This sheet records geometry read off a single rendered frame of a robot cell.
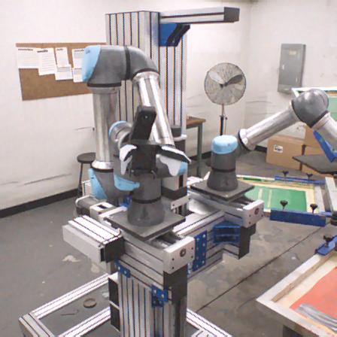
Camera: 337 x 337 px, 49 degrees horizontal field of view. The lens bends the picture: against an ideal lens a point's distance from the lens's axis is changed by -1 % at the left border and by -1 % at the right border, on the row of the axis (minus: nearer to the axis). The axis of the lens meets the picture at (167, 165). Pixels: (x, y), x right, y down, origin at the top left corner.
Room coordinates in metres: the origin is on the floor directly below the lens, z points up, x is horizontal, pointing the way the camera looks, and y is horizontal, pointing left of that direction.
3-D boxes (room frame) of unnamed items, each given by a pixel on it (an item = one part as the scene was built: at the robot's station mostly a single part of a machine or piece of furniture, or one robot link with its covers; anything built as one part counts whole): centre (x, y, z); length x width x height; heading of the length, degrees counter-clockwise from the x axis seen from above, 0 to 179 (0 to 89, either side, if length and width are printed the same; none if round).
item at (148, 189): (1.32, 0.09, 1.42); 0.13 x 0.12 x 0.14; 110
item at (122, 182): (1.04, 0.10, 1.56); 0.11 x 0.08 x 0.11; 110
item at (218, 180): (1.68, -0.26, 1.31); 0.15 x 0.15 x 0.10
